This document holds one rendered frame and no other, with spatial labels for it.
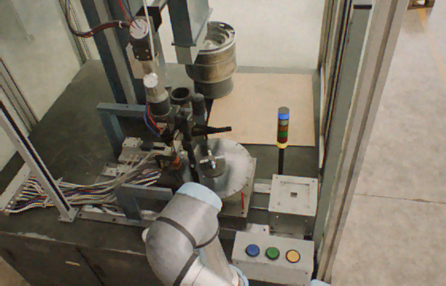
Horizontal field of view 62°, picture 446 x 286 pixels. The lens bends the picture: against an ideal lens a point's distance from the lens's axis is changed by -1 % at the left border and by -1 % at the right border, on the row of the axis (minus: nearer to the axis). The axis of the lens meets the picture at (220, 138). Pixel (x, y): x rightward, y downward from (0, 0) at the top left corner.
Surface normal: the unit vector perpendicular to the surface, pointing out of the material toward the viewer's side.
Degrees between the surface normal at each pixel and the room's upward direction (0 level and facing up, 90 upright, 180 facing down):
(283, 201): 0
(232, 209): 0
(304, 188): 0
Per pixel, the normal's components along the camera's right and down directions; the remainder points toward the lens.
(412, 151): -0.08, -0.70
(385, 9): -0.20, 0.70
